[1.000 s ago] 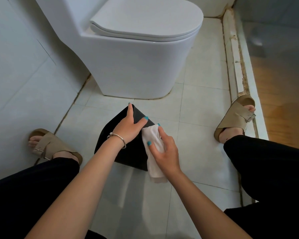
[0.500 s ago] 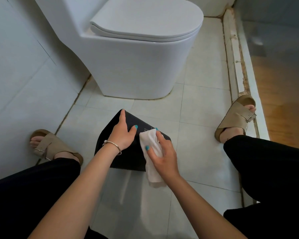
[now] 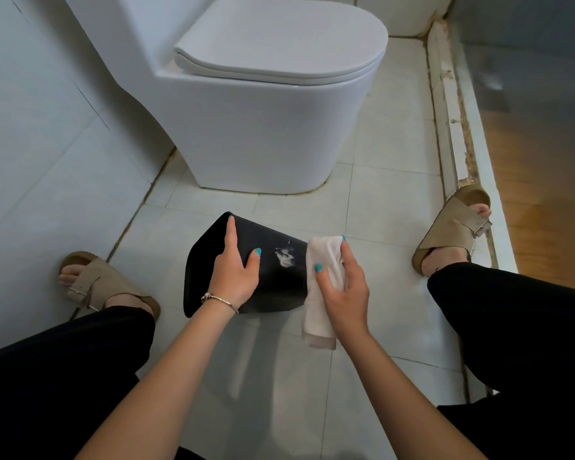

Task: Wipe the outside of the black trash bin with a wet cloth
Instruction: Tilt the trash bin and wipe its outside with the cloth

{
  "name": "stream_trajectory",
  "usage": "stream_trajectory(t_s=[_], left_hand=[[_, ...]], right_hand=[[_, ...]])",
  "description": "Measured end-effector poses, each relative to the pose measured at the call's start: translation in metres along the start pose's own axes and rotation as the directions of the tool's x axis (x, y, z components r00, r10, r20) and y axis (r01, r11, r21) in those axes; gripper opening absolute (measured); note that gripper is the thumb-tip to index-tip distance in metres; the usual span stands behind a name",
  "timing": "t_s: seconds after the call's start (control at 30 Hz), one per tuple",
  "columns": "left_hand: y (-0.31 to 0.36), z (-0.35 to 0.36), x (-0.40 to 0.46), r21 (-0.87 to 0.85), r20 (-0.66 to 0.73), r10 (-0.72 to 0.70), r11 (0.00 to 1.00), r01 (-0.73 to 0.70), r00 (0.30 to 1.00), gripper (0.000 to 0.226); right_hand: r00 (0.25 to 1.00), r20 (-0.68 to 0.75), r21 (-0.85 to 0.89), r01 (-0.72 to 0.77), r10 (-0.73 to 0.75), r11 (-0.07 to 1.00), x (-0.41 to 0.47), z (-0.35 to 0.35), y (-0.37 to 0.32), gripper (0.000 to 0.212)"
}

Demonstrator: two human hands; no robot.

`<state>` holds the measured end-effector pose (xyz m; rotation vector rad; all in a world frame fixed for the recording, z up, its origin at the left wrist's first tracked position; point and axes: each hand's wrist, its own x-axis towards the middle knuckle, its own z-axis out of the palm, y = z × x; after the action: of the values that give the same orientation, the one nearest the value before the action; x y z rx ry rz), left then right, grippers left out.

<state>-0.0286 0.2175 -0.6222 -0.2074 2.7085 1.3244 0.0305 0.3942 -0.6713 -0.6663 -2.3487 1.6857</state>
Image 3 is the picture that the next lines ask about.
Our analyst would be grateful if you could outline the person's beige sandal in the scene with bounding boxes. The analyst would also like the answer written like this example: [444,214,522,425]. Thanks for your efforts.
[57,250,162,321]
[411,184,493,279]

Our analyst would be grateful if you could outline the white cleaning cloth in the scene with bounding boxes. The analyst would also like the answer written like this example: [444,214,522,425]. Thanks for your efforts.
[302,235,348,351]

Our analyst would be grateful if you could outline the person's left hand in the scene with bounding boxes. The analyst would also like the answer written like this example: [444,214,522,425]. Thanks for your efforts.
[207,215,263,310]

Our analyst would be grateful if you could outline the person's right forearm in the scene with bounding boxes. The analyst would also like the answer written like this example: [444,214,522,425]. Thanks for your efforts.
[340,330,489,460]

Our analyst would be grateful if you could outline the silver bracelet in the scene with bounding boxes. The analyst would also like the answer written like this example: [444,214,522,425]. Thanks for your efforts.
[201,292,240,316]

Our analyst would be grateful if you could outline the black plastic waste bin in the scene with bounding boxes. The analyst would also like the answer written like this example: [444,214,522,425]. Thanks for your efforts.
[183,211,312,319]

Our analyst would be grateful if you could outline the white toilet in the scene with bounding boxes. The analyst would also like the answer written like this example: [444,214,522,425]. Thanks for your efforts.
[62,0,390,196]

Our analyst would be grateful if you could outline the person's left forearm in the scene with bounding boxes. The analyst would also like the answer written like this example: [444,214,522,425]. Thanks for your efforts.
[74,301,238,460]

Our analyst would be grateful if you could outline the person's left beige sandal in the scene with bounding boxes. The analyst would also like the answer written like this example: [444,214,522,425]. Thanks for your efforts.
[57,250,162,321]

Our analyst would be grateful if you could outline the person's right hand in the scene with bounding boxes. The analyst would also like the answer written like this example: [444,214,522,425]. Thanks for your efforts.
[314,239,371,346]

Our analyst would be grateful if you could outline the person's right beige sandal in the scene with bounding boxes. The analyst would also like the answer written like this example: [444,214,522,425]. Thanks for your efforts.
[411,184,493,279]

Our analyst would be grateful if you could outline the person's black trousers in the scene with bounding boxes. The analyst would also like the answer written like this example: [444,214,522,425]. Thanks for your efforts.
[0,261,575,460]

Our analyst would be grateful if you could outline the white door threshold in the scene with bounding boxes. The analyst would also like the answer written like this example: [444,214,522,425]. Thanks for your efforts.
[426,19,518,403]

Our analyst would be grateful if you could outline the white toilet seat lid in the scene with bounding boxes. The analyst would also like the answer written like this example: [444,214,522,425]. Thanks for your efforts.
[173,0,390,87]

